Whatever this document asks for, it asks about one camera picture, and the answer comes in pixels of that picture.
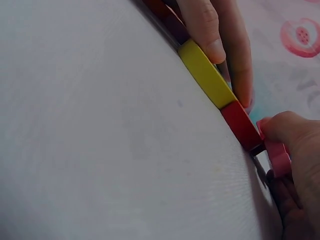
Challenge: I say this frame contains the person's left hand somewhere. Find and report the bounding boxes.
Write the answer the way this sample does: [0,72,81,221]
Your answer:
[174,0,254,109]

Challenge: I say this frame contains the purple wooden block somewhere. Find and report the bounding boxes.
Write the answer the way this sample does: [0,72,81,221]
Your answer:
[162,13,191,47]

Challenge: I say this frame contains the red wooden block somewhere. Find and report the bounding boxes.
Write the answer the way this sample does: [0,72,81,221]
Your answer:
[142,0,177,19]
[220,100,265,153]

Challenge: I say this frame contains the person's right hand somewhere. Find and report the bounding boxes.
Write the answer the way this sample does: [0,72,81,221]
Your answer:
[256,110,320,240]

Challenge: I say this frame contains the pink wooden piece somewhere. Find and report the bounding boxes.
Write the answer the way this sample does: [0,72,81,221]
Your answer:
[263,138,293,180]

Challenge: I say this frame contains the yellow wooden block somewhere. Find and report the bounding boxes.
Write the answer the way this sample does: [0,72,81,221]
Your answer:
[177,38,238,110]

